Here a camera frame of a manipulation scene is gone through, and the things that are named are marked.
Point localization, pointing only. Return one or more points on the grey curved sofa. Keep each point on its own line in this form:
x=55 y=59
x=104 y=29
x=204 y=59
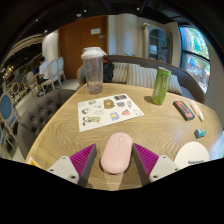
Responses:
x=183 y=76

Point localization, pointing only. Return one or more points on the person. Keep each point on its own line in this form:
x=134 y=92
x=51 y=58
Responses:
x=43 y=68

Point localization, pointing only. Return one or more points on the pink computer mouse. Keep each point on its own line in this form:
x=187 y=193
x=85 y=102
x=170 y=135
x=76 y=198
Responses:
x=116 y=153

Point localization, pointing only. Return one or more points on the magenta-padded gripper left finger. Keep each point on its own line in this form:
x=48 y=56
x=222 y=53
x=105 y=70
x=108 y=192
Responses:
x=81 y=160

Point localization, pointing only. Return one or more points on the clear shaker bottle white lid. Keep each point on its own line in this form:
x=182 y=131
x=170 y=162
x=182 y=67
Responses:
x=93 y=73

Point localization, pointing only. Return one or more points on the white dining chair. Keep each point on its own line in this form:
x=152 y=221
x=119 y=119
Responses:
x=61 y=66
x=51 y=73

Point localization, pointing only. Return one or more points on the round white cartoon mouse pad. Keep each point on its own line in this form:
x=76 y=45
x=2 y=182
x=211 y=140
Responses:
x=191 y=153

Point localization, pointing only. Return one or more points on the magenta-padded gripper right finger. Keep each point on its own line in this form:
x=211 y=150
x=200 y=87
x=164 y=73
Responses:
x=146 y=159

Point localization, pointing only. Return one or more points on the arched glass-door cabinet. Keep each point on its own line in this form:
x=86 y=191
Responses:
x=158 y=45

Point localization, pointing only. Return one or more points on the striped cushion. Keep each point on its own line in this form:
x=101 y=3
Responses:
x=120 y=72
x=175 y=86
x=141 y=76

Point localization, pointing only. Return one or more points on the black backpack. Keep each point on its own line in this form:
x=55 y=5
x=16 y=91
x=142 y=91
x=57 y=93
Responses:
x=108 y=71

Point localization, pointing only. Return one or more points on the black box with red print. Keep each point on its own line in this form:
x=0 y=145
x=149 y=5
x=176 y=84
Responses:
x=183 y=110

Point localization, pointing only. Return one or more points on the white sticker sheet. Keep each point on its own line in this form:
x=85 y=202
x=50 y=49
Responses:
x=108 y=111

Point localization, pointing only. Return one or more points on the green drink can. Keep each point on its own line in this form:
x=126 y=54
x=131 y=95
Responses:
x=161 y=86

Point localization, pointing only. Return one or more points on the brown wooden door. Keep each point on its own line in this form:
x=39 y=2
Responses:
x=75 y=43

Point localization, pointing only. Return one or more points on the group of ceiling lights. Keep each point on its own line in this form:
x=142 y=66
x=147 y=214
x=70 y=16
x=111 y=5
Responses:
x=79 y=15

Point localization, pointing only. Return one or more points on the dark-framed window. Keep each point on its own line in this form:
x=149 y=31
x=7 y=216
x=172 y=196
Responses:
x=196 y=60

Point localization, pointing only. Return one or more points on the grey tufted armchair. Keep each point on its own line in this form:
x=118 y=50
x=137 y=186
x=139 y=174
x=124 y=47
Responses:
x=40 y=115

